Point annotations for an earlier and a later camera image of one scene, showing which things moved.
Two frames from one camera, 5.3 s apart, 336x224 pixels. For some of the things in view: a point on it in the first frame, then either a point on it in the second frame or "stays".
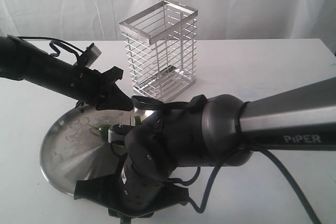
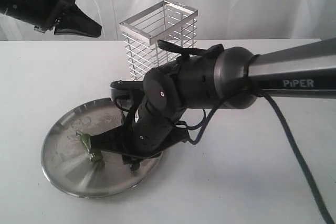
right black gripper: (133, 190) -> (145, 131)
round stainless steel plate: (70, 151) stays
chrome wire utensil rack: (160, 46) stays
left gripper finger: (115, 98) -> (73, 21)
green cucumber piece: (104, 128) -> (95, 156)
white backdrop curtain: (90, 6) stays
